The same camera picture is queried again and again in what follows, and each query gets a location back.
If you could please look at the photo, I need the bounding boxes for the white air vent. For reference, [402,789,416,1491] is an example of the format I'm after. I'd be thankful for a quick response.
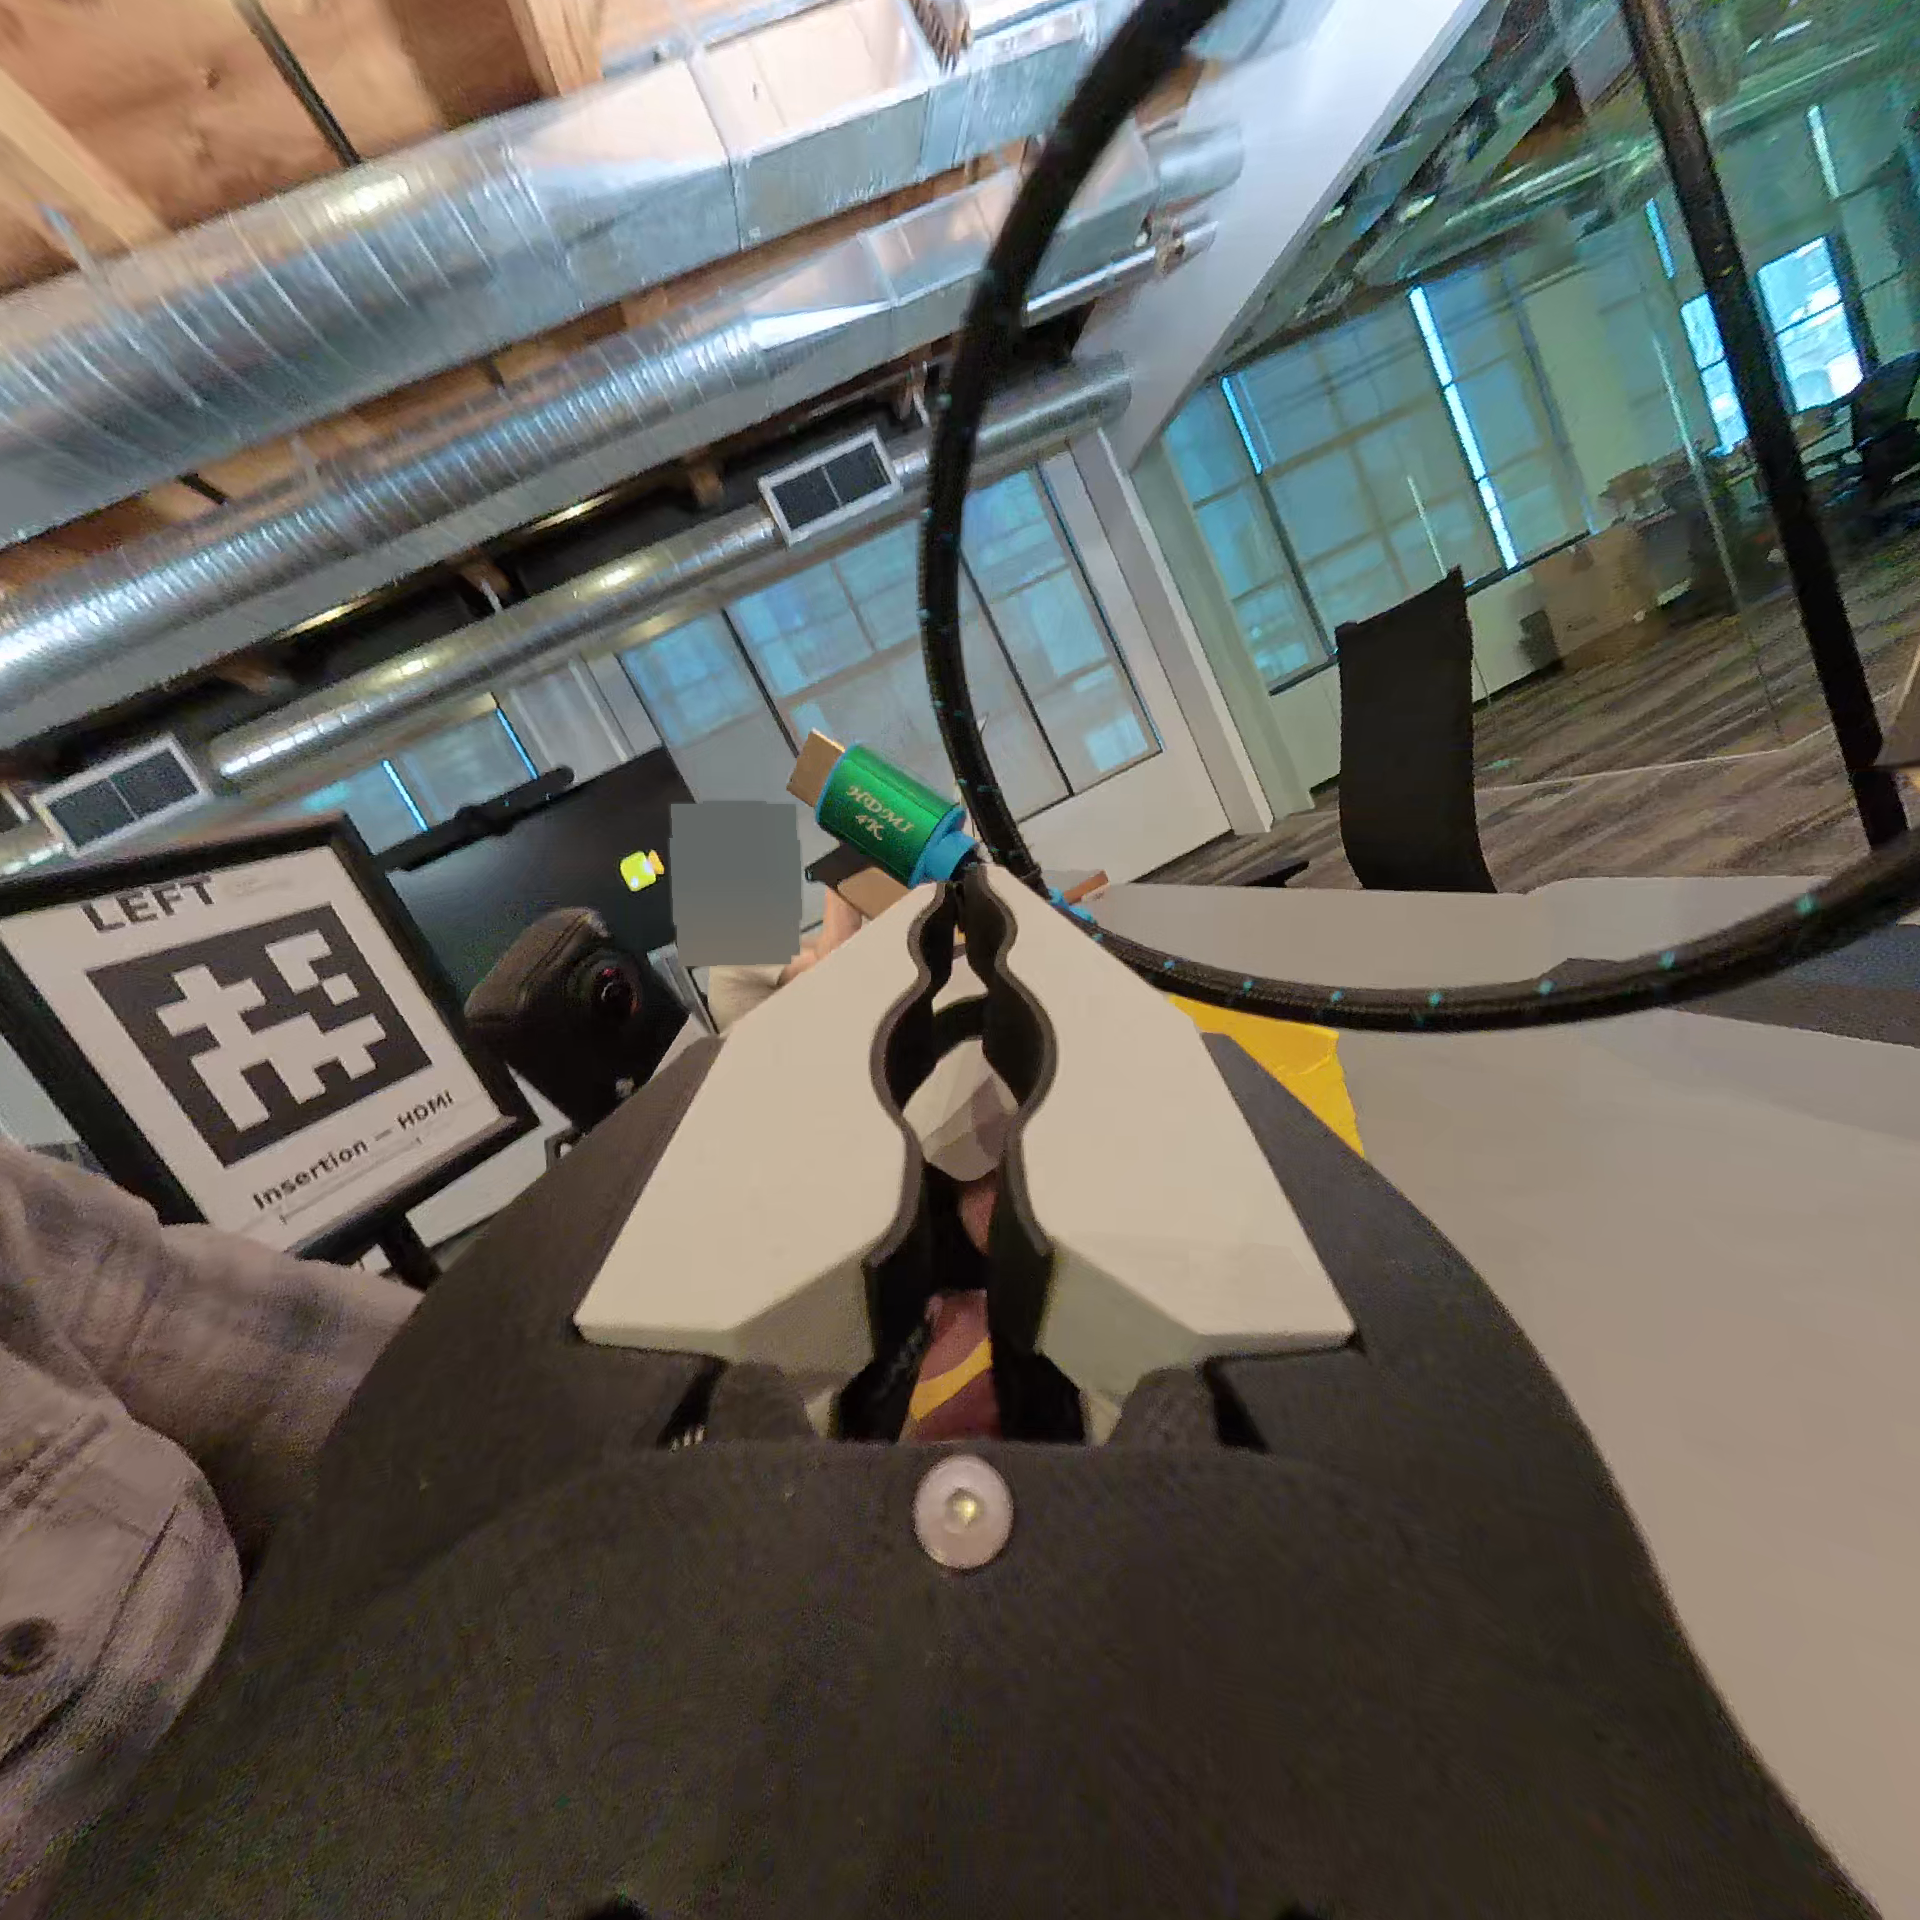
[752,428,908,548]
[26,733,218,859]

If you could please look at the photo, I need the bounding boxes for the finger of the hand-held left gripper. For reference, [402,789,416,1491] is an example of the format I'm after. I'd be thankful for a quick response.
[901,1021,1022,1187]

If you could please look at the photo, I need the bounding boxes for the printed tag sign board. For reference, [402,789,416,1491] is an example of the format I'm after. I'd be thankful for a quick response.
[0,817,542,1263]

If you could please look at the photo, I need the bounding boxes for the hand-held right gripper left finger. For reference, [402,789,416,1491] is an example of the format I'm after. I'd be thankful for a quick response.
[575,881,946,1359]

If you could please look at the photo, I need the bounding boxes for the black office chair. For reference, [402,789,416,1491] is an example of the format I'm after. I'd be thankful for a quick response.
[1332,567,1499,896]

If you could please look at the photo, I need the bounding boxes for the braided hdmi cable green plug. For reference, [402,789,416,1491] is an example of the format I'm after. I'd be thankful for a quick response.
[787,0,1920,1039]

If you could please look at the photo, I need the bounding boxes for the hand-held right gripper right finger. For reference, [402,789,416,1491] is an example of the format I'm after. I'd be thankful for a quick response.
[984,881,1355,1361]

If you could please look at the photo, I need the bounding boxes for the black pole with round base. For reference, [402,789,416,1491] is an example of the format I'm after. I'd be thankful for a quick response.
[1621,0,1914,851]

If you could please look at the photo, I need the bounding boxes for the silver ventilation ducts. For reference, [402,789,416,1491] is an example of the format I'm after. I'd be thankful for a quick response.
[0,0,1258,789]

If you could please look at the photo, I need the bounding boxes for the black monitor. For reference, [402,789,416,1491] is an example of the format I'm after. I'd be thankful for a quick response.
[384,745,812,993]

